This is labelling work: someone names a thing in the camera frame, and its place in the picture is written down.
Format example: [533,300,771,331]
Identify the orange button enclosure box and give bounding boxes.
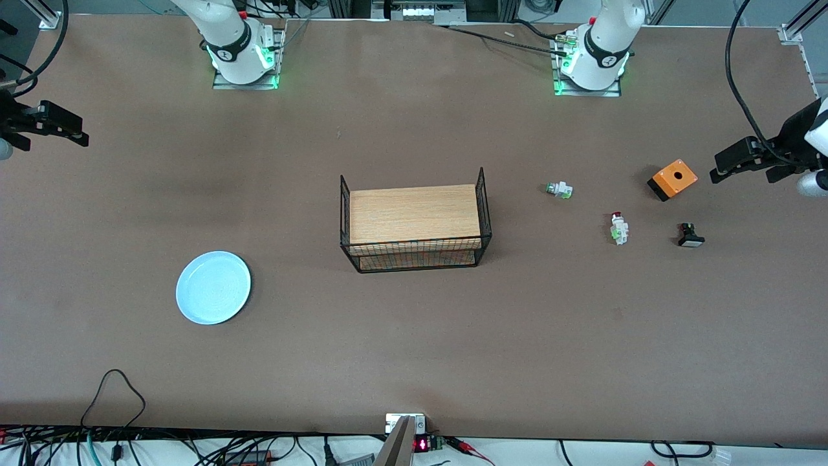
[647,159,699,203]

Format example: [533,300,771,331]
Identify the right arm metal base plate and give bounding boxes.
[212,26,286,90]

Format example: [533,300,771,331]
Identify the red test clip leads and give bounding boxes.
[445,437,496,466]

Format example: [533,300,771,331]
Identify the light blue round plate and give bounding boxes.
[176,250,252,326]

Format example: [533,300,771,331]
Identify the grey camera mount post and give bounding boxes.
[374,413,428,466]

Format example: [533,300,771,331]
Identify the black wire basket shelf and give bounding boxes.
[340,167,492,274]

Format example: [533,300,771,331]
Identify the thin black looped cable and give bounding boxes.
[80,369,146,431]

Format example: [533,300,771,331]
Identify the wooden shelf board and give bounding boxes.
[349,184,483,247]

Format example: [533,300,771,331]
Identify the black power adapter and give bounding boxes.
[222,449,274,466]

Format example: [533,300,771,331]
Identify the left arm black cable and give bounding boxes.
[725,0,804,164]

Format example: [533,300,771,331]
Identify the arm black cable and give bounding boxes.
[0,0,69,99]
[725,0,804,164]

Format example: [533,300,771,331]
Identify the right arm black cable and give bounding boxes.
[0,0,69,99]

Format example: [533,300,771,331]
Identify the long black table cable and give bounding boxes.
[445,25,571,54]

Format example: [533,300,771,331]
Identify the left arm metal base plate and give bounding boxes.
[552,32,623,98]

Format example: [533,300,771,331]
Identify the perforated metal edge rail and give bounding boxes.
[798,44,822,104]

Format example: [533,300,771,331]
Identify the black cable loop with connector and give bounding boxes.
[649,440,732,466]

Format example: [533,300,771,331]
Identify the black green push button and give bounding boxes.
[677,222,706,249]

